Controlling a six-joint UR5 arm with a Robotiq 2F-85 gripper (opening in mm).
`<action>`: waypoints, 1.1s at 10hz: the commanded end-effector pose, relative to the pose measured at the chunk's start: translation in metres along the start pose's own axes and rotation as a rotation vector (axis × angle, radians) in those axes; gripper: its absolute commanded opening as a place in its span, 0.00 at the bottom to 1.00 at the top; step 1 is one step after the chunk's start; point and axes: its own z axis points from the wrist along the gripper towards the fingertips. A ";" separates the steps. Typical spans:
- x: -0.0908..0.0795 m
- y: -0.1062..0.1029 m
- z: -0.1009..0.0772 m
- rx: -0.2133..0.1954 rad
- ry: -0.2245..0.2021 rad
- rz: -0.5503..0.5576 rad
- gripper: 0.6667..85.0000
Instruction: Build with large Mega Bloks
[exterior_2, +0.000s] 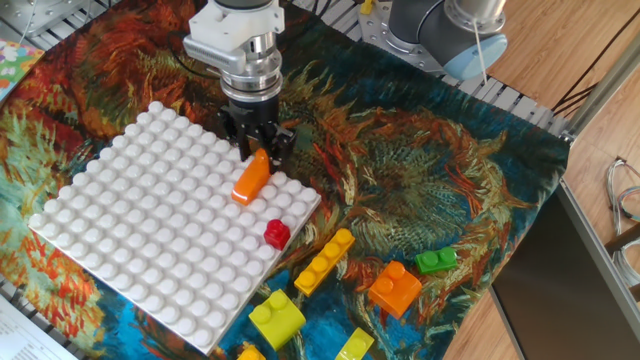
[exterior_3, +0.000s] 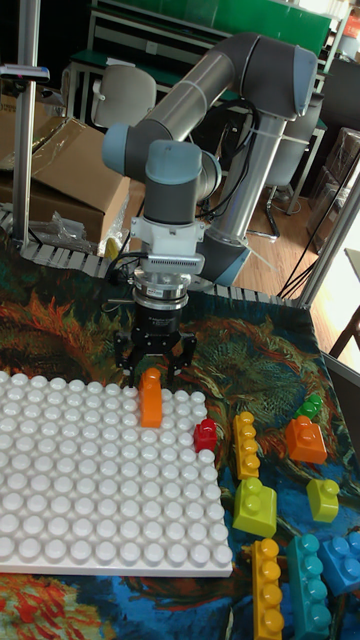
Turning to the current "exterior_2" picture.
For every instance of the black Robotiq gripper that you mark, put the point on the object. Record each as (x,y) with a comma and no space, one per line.
(255,115)

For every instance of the slim orange sloped block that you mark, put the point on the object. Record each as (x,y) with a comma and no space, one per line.
(250,182)

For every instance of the small red block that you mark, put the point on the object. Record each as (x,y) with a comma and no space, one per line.
(276,235)

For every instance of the white studded baseplate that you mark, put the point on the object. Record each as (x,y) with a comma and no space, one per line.
(160,230)

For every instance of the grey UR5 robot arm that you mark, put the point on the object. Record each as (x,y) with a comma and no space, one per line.
(440,30)

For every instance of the white and silver wrist adapter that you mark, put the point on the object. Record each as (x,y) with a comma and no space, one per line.
(235,35)

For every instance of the slim yellow four-stud block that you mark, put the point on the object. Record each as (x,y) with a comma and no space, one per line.
(322,262)

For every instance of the small yellow object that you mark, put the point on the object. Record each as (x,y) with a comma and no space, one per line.
(366,6)

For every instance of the large lime two-stud block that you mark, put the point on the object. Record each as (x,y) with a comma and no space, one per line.
(277,320)

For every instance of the orange two-stud block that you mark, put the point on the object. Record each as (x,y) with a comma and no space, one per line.
(395,291)

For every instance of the large yellow four-stud block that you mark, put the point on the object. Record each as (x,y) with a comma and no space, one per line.
(250,354)

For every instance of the small green two-stud block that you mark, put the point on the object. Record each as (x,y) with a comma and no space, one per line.
(436,261)

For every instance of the colourful sunflower pattern rug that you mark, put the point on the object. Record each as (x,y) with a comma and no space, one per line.
(475,175)

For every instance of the small lime single-stud block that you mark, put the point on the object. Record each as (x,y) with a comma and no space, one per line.
(355,345)

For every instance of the white zip tie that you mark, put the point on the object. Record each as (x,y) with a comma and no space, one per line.
(480,50)

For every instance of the perforated metal plate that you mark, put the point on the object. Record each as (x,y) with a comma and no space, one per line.
(45,15)

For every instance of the colourful flower card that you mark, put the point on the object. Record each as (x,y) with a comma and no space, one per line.
(15,65)

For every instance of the white printed paper sheet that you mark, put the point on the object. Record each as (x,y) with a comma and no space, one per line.
(25,340)

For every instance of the black monitor panel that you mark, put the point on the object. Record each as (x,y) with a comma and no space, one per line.
(560,290)

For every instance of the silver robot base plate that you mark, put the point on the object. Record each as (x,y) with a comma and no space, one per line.
(390,45)

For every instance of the aluminium frame beam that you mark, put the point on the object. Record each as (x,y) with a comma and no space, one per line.
(600,95)

